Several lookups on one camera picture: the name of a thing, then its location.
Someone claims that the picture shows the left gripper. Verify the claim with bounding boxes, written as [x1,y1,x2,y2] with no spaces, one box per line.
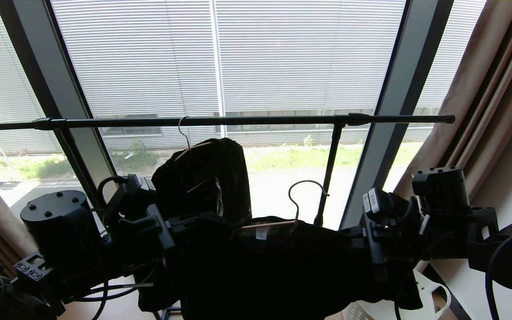
[105,204,176,272]

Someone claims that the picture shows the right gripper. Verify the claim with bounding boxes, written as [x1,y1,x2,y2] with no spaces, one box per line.
[363,220,425,283]

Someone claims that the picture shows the black shorts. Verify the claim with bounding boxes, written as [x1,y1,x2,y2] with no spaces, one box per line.
[138,138,253,312]

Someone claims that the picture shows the pink clothes hanger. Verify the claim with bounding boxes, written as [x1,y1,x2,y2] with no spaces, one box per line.
[174,116,221,194]
[232,180,330,236]

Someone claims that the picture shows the black T-shirt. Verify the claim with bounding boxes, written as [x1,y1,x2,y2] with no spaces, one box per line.
[176,212,423,320]

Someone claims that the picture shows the white laundry basket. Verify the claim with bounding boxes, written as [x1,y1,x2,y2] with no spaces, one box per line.
[343,271,452,320]

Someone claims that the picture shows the black clothes rack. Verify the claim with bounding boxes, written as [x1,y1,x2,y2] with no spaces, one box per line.
[0,113,456,320]

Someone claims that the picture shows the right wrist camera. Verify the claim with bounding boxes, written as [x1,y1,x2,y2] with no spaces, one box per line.
[363,188,419,223]

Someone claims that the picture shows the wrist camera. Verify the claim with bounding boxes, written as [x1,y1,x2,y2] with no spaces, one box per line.
[363,188,419,223]
[105,174,156,218]

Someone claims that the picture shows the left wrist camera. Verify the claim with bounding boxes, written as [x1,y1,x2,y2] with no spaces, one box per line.
[105,174,156,218]

